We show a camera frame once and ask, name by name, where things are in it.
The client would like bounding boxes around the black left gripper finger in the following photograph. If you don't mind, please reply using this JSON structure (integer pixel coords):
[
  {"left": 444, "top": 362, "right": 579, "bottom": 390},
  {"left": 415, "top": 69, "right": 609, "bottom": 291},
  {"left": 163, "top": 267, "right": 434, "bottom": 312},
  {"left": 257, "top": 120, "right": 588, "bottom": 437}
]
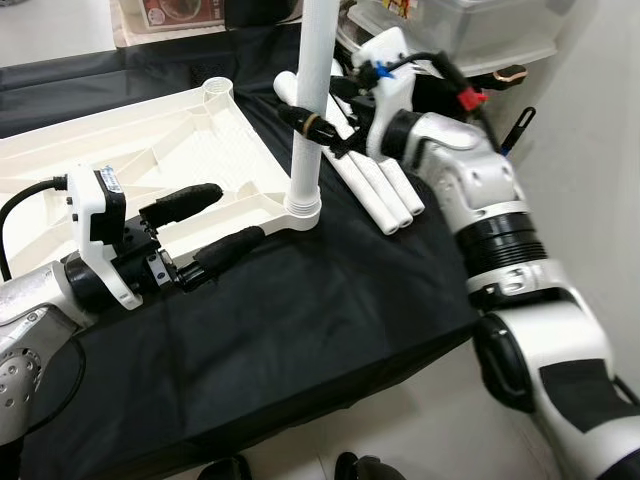
[
  {"left": 140, "top": 183, "right": 224, "bottom": 229},
  {"left": 180, "top": 226, "right": 267, "bottom": 291}
]

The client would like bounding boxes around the clear plastic storage box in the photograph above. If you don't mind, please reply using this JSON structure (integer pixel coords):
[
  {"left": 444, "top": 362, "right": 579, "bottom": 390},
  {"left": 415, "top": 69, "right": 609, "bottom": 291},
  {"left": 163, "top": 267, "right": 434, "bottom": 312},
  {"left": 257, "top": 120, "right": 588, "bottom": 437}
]
[{"left": 345, "top": 0, "right": 576, "bottom": 76}]

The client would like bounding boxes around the black robot foot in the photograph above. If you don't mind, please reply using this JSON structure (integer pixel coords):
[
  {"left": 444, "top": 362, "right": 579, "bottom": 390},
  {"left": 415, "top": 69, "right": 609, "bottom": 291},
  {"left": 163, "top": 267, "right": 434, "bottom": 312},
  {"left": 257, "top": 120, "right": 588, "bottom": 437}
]
[
  {"left": 198, "top": 455, "right": 253, "bottom": 480},
  {"left": 335, "top": 452, "right": 406, "bottom": 480}
]

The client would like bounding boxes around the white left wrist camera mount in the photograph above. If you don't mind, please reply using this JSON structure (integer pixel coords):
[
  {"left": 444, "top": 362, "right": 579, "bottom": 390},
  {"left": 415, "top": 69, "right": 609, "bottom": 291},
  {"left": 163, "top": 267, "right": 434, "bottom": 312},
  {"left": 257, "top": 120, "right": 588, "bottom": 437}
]
[{"left": 65, "top": 167, "right": 141, "bottom": 311}]

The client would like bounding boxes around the black robot right foot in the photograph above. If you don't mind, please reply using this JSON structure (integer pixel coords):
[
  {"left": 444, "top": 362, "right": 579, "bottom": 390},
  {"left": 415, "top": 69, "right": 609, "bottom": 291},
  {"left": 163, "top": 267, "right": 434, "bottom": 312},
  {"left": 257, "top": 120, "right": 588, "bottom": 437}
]
[{"left": 335, "top": 452, "right": 406, "bottom": 480}]

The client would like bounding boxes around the wooden table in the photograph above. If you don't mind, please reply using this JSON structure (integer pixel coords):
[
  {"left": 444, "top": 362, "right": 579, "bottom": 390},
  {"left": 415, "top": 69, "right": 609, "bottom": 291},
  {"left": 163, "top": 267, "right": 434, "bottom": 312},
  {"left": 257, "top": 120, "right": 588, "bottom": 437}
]
[{"left": 110, "top": 0, "right": 301, "bottom": 46}]

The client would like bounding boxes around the black robot left foot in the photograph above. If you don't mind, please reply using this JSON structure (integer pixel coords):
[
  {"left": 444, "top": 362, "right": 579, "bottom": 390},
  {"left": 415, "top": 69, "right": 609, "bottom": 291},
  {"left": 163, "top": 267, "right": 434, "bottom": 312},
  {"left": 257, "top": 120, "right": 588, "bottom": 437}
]
[{"left": 198, "top": 455, "right": 253, "bottom": 480}]

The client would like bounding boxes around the white plastic table top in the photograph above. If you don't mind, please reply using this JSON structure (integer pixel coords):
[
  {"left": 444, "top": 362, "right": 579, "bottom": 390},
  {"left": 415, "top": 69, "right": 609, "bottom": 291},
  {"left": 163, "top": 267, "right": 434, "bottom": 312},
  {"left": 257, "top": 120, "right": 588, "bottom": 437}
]
[{"left": 0, "top": 77, "right": 323, "bottom": 281}]

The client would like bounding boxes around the black tablecloth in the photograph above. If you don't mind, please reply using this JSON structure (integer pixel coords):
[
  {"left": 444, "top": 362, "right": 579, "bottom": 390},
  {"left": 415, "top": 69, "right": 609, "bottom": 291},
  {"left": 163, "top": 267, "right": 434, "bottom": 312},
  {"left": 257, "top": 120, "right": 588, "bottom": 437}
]
[{"left": 0, "top": 25, "right": 481, "bottom": 480}]

